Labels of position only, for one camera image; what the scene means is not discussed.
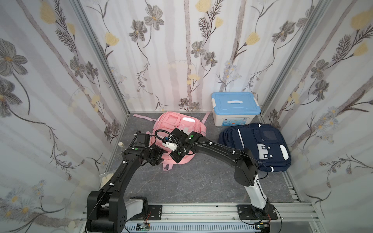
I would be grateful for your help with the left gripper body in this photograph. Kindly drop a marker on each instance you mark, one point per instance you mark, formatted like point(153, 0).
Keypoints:
point(154, 154)

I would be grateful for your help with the pink backpack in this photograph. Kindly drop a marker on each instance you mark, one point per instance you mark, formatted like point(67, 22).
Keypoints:
point(170, 120)

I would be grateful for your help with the navy blue backpack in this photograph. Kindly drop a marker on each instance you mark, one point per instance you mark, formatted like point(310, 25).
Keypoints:
point(266, 143)

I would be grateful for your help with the small circuit board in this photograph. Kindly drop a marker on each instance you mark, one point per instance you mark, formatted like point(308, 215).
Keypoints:
point(143, 227)

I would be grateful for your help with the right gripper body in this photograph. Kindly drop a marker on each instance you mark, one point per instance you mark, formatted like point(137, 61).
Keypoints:
point(177, 154)

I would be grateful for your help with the bag of white pieces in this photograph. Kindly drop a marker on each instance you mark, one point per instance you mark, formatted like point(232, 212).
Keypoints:
point(105, 179)

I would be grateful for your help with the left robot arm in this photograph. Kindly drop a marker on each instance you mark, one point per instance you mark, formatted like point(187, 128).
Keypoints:
point(107, 209)

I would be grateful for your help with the white slotted cable duct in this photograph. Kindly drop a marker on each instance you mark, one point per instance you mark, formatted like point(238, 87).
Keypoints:
point(191, 228)

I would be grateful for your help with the white box with blue lid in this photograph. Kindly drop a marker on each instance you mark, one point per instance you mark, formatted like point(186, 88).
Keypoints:
point(234, 108)

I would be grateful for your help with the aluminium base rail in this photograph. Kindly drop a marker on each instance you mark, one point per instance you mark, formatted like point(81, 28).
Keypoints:
point(282, 218)

